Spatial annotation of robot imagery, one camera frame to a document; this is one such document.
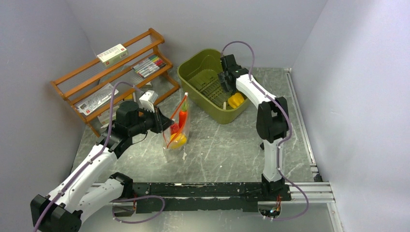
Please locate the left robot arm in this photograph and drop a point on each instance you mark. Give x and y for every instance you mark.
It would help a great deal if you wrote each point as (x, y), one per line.
(65, 208)

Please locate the small box under shelf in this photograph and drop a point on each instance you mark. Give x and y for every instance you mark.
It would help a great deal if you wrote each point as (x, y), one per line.
(105, 117)

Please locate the olive green plastic basin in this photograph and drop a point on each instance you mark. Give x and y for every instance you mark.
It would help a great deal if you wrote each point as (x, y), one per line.
(199, 78)

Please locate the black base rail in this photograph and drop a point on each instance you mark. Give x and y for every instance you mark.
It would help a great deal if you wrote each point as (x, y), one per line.
(243, 196)

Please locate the pack of coloured markers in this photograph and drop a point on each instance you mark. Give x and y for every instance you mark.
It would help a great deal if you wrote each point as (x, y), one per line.
(148, 66)

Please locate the dark red toy strawberry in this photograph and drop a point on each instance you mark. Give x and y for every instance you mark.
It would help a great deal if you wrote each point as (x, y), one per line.
(174, 128)

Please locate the white green box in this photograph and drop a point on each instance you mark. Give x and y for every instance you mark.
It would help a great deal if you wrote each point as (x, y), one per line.
(113, 55)

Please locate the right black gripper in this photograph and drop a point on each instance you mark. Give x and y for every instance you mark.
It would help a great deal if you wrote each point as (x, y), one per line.
(222, 77)

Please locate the clear flat plastic package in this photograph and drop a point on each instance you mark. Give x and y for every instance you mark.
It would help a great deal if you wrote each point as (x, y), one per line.
(95, 100)

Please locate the clear zip top bag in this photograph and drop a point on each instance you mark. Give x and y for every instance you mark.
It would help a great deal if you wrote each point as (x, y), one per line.
(175, 155)

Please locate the wooden shelf rack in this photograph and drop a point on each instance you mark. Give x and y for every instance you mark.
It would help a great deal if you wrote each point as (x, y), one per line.
(97, 79)

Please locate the yellow toy mango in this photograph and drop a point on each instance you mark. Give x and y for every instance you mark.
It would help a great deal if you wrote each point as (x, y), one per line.
(177, 140)

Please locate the orange toy carrot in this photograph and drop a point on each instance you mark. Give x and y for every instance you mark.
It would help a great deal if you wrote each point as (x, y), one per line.
(182, 115)

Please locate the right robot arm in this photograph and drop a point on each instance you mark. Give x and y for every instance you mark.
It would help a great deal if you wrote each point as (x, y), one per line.
(271, 126)

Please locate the yellow toy bell pepper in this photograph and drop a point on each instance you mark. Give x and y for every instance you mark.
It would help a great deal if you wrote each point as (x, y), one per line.
(236, 100)

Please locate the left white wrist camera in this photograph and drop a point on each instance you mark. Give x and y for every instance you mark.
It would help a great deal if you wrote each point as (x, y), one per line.
(148, 99)

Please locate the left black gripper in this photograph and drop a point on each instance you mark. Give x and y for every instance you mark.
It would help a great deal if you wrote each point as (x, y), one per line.
(161, 122)

